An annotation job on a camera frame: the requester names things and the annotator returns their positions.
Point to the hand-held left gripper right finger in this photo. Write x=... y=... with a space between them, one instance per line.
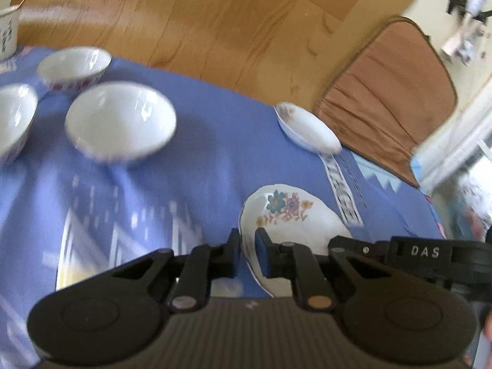
x=262 y=253

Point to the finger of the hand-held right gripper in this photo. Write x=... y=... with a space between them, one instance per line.
x=357 y=244

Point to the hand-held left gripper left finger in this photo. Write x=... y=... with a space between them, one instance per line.
x=233 y=251

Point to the large floral plate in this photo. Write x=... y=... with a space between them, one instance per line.
x=292 y=215

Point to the white bowl red flower print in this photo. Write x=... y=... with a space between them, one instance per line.
x=13 y=119
x=73 y=69

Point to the blue printed cloth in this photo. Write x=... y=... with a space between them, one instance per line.
x=192 y=184

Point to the small floral plate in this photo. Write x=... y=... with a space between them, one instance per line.
x=307 y=128

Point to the brown seat cushion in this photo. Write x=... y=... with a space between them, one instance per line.
x=388 y=96

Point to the large plain white bowl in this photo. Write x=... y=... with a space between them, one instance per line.
x=121 y=121

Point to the white device on stand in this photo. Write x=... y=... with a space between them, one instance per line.
x=467 y=27

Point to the white enamel mug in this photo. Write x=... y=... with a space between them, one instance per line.
x=7 y=32

